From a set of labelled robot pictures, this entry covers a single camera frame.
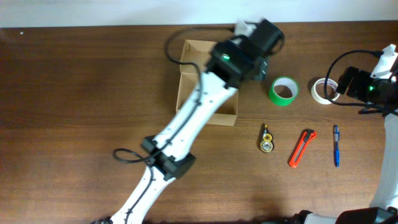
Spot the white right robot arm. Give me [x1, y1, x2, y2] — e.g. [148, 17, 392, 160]
[290, 67, 397, 224]

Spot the blue pen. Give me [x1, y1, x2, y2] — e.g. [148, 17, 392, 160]
[333, 124, 340, 167]

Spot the white masking tape roll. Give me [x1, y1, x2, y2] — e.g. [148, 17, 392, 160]
[311, 78, 340, 105]

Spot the green tape roll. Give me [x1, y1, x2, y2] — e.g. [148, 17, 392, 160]
[269, 77, 300, 106]

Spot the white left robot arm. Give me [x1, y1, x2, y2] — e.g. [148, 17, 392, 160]
[98, 40, 273, 223]

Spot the brown cardboard box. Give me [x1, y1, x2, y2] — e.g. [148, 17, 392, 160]
[176, 40, 238, 126]

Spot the orange utility knife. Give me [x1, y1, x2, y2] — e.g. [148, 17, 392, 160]
[289, 129, 317, 168]

